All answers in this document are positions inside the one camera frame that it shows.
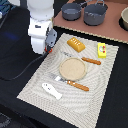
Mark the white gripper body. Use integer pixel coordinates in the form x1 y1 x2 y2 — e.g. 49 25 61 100
28 19 57 54

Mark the round beige plate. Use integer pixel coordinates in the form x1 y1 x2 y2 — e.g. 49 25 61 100
59 57 87 81

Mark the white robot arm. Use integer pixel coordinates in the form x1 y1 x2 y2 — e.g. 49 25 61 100
20 0 57 54

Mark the yellow butter box toy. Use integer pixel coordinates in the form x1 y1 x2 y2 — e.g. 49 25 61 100
97 43 106 58

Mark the white ghost-shaped toy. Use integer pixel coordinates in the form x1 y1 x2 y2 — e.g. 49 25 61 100
42 83 62 100

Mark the beige woven placemat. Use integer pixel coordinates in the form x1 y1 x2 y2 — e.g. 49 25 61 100
17 34 118 128

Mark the fork with orange handle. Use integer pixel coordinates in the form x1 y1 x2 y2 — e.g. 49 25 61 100
49 73 89 91

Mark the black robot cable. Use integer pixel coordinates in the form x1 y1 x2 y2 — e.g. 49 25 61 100
0 53 46 82

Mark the orange bread loaf toy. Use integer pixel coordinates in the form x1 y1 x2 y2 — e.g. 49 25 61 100
67 37 85 52

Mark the beige bowl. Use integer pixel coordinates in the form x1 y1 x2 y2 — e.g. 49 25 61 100
121 7 128 30

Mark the knife with orange handle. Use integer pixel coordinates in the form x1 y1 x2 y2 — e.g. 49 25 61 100
61 51 101 65

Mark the large dark grey pot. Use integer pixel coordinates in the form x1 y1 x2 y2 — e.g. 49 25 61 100
84 0 107 26

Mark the small dark grey pot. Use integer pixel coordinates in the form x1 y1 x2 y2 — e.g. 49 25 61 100
61 2 87 21

